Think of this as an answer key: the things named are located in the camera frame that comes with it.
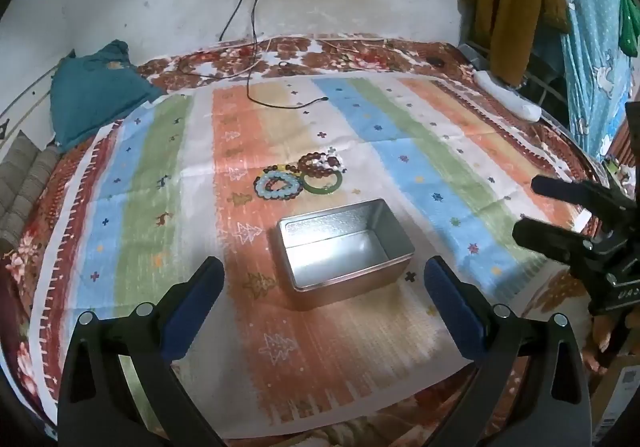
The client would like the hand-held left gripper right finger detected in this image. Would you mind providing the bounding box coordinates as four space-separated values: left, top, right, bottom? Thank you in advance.
424 256 593 447

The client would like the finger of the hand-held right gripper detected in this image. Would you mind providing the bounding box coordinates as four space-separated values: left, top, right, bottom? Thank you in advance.
512 217 618 278
531 175 636 228

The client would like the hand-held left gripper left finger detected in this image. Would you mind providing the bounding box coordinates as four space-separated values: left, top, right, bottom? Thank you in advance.
57 256 226 447

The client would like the silver metal tin box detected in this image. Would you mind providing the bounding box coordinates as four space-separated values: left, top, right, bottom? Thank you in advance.
276 198 417 312

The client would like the light blue bead bracelet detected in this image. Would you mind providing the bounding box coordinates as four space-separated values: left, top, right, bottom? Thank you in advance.
254 171 304 201

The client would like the yellow and brown bead bracelet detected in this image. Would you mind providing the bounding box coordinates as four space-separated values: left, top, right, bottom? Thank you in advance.
259 163 302 194

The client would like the green bangle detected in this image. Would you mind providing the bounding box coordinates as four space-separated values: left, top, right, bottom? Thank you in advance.
302 169 347 196

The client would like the dark red bead bracelet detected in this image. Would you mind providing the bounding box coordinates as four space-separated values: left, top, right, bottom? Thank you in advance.
298 149 347 178

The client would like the person's right hand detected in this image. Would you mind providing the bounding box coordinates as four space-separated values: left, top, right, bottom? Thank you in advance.
585 314 617 373

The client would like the white oblong object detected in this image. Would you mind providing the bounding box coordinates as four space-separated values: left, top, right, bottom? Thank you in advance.
474 71 542 122

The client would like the cardboard box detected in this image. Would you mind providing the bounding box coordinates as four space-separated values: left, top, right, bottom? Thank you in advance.
590 352 640 447

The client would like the striped colourful blanket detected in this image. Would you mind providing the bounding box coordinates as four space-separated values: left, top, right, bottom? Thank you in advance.
30 74 591 440

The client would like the blue printed cloth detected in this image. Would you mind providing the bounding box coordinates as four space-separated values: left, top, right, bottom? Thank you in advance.
540 0 632 162

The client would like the green cloth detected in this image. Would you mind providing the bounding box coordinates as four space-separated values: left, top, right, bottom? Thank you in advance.
617 0 640 58

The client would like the mustard jacket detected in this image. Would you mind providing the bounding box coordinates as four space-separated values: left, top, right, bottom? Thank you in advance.
459 0 571 88

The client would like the grey striped cushion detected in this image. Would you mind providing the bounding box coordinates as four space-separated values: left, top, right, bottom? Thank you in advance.
0 129 63 253

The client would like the teal pillow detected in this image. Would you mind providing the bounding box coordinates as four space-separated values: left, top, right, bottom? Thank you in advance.
50 39 166 152

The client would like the black cable with plug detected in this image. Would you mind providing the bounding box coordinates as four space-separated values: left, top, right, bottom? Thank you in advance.
246 0 329 108

